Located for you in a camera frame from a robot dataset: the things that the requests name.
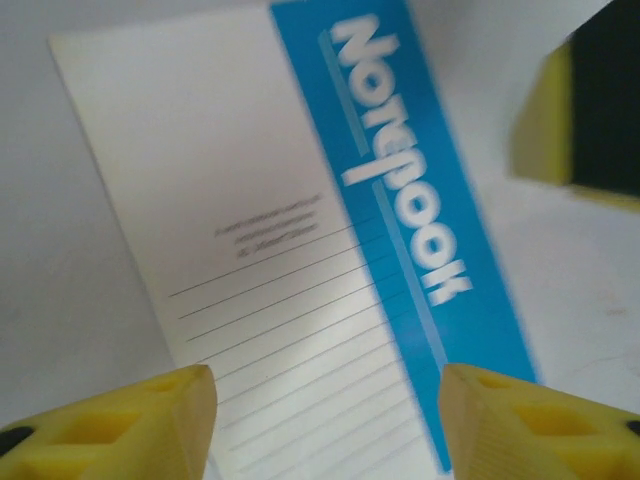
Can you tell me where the white and blue notebook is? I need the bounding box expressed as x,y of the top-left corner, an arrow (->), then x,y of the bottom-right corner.
48,0 -> 544,480

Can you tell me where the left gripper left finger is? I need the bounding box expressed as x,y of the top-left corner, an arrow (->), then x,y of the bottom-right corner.
0,363 -> 217,480

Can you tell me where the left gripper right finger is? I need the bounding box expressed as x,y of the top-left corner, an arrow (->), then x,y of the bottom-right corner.
438,362 -> 640,480

